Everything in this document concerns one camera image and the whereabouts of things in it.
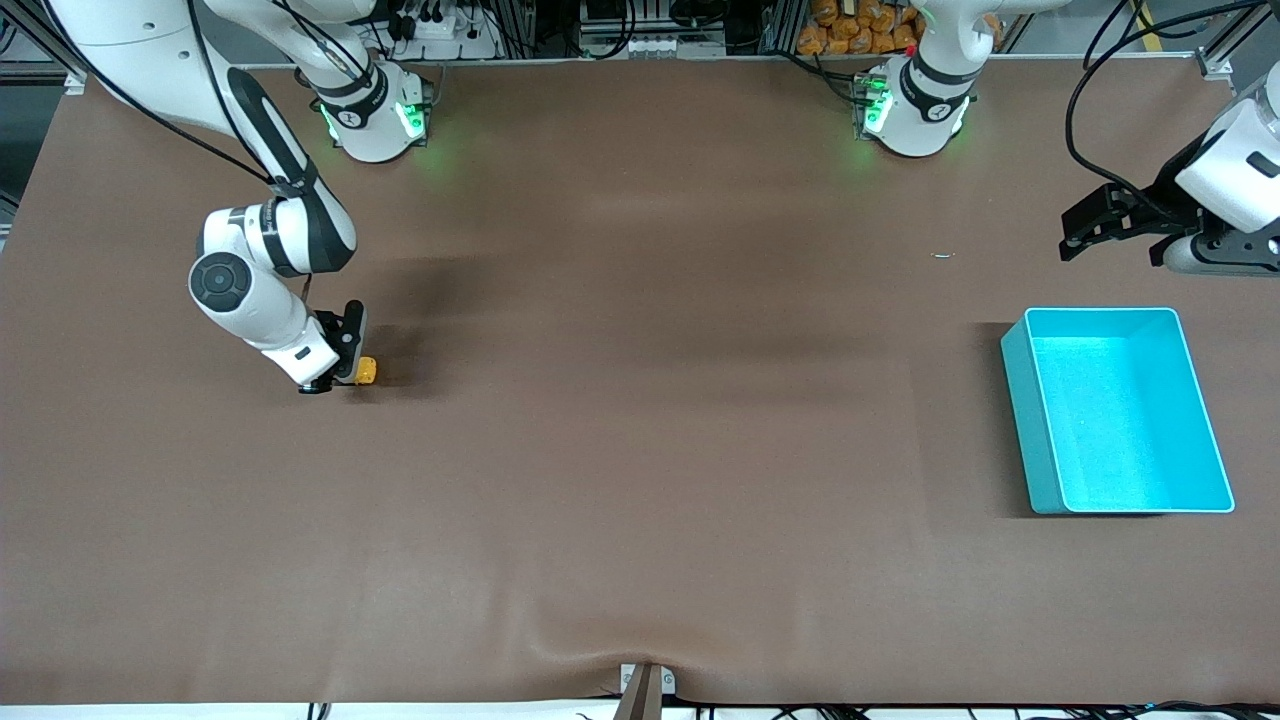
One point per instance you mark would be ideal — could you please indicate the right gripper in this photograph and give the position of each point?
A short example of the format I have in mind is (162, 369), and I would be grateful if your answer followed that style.
(349, 340)

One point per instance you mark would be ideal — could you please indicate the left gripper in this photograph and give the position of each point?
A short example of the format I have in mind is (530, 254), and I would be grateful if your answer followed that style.
(1163, 197)

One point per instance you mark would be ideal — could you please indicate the yellow beetle toy car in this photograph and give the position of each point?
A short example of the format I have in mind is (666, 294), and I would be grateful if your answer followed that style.
(368, 372)

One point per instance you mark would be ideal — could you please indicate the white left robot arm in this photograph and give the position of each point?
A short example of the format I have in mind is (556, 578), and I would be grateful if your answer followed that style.
(930, 100)

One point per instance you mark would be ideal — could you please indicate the teal plastic bin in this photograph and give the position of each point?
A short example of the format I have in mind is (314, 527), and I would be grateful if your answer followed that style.
(1120, 420)

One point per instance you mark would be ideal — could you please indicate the orange packets pile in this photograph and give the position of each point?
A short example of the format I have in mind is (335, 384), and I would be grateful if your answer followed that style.
(855, 25)

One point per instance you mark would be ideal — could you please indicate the white power strip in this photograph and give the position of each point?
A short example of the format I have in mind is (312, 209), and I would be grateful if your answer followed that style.
(450, 30)

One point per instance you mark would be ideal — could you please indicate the white terminal block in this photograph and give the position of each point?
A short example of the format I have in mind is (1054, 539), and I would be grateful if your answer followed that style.
(665, 46)

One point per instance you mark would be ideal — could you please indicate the metal edge clamp bracket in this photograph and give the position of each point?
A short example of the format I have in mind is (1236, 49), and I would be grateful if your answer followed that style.
(628, 680)

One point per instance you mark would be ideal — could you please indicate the aluminium frame strut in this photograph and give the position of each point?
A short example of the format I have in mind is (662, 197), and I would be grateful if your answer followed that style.
(25, 30)

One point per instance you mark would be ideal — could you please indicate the brown wooden post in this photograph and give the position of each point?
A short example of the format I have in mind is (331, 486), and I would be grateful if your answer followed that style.
(640, 700)

